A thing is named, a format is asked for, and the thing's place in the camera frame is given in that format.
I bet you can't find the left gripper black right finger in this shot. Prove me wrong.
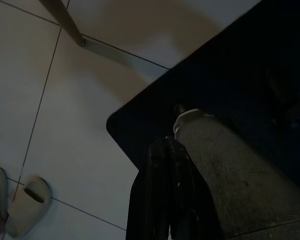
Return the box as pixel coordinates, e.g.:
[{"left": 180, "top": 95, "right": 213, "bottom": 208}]
[{"left": 167, "top": 138, "right": 224, "bottom": 240}]

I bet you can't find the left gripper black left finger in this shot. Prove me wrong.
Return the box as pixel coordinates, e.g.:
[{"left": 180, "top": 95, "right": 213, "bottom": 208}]
[{"left": 126, "top": 136, "right": 170, "bottom": 240}]

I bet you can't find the black floor mat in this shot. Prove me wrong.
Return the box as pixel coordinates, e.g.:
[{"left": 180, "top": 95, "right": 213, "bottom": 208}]
[{"left": 106, "top": 0, "right": 300, "bottom": 240}]

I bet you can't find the light wooden table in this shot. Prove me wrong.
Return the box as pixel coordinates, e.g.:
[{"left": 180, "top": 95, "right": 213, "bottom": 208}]
[{"left": 38, "top": 0, "right": 86, "bottom": 47}]

